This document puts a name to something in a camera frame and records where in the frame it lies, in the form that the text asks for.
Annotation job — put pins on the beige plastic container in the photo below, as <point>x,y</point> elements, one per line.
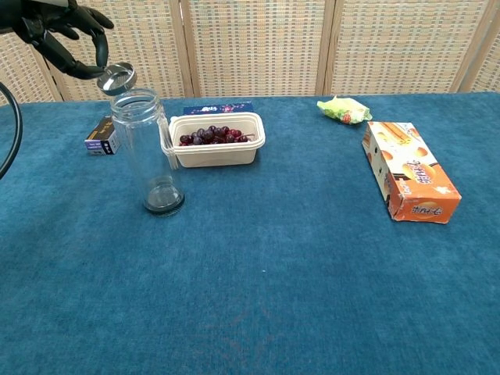
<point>218,153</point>

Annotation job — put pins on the woven folding screen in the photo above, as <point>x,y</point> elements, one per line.
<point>258,43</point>

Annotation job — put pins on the small black purple box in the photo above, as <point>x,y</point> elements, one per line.
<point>101,140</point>

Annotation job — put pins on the metal strainer lid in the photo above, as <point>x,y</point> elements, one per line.
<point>116,79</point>

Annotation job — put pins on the clear glass bottle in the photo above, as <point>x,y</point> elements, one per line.
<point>145,156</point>

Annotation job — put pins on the green snack packet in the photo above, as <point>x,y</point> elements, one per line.
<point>343,110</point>

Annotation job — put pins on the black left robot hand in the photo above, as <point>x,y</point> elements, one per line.
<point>47,27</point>

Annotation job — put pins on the blue tablecloth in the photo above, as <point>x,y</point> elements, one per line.
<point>273,254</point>

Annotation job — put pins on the orange biscuit box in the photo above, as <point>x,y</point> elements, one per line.
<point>410,172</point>

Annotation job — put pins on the blue printed box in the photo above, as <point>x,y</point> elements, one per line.
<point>217,108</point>

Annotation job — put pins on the bunch of red grapes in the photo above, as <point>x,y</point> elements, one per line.
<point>213,135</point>

